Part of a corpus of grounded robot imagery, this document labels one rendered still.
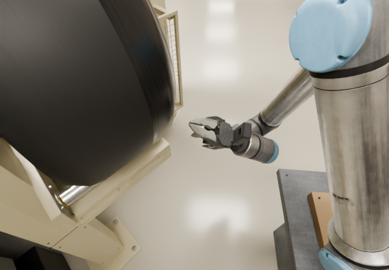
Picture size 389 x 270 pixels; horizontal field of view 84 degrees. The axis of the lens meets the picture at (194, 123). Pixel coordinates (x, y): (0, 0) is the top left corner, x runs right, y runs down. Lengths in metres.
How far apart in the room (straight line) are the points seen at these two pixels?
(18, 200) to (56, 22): 0.51
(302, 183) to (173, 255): 0.86
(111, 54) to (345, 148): 0.43
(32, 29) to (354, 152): 0.53
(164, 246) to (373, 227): 1.15
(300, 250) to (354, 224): 0.38
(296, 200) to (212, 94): 1.41
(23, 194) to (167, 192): 1.04
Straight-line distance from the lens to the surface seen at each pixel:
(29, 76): 0.33
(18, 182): 0.68
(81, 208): 0.73
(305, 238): 0.99
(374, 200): 0.57
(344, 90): 0.43
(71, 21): 0.34
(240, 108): 2.07
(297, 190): 1.05
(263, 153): 0.76
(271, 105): 0.81
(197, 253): 1.50
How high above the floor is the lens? 1.49
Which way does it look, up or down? 51 degrees down
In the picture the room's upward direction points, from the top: straight up
